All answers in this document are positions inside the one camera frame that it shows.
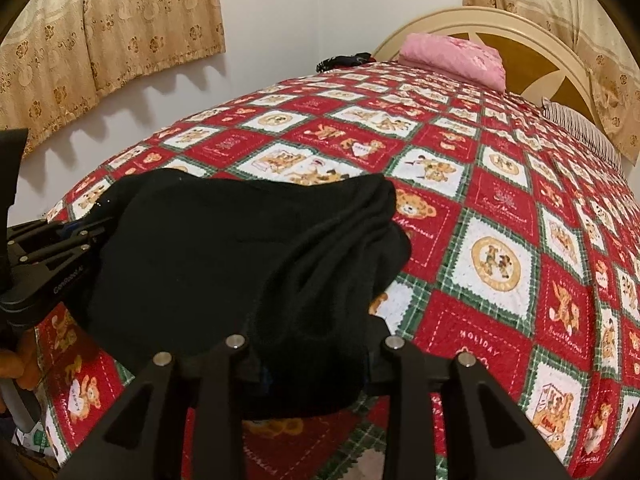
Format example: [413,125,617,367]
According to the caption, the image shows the dark cloth item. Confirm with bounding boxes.
[315,52,377,74]

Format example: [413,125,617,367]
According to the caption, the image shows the wide beige patterned curtain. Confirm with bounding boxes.
[0,0,227,162]

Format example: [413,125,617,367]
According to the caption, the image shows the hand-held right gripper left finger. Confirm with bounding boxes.
[57,332,275,480]

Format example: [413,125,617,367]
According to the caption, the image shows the pink pillow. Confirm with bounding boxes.
[398,32,507,92]

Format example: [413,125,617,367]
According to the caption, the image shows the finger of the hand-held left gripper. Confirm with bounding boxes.
[6,214,117,245]
[14,239,103,267]

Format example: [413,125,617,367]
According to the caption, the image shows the cream wooden headboard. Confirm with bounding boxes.
[372,7,609,137]

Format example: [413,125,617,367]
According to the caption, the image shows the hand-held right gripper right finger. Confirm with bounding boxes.
[366,314,572,480]

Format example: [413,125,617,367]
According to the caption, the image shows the person's left hand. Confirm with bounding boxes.
[0,329,42,393]

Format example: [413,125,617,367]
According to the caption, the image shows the black pants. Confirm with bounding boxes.
[64,168,414,422]

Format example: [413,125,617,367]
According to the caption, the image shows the red checked printed bedspread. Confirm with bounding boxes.
[34,59,640,480]

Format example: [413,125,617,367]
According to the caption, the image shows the narrow beige patterned curtain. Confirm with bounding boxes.
[462,0,640,167]

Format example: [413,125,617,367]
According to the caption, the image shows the striped pillow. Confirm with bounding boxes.
[541,98,626,179]

